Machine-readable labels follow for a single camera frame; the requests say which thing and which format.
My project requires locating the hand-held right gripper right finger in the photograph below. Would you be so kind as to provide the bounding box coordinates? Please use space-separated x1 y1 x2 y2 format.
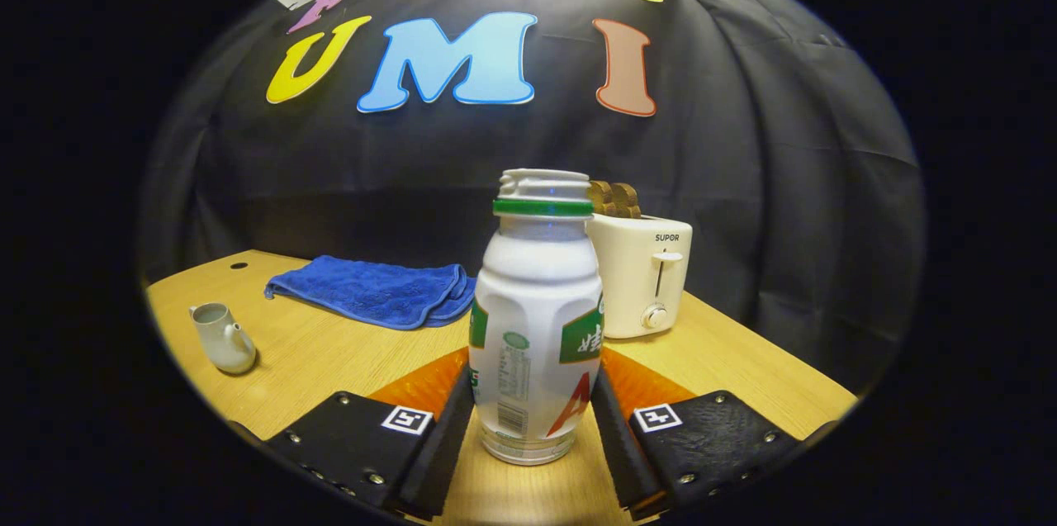
590 347 800 520

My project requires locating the white plastic water bottle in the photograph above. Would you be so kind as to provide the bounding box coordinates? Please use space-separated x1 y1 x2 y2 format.
467 168 605 467

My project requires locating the blue folded towel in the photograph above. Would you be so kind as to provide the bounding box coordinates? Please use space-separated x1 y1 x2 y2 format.
264 254 478 331

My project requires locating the black backdrop cloth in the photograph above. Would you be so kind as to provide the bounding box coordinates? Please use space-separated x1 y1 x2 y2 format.
139 0 924 391

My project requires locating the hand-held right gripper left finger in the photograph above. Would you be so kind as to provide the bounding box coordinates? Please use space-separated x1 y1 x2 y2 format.
264 347 476 520

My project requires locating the white ceramic teacup with spout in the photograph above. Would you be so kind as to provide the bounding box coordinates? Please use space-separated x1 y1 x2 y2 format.
189 302 258 376

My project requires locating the cream toaster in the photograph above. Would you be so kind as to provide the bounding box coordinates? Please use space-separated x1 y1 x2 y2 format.
585 212 694 339

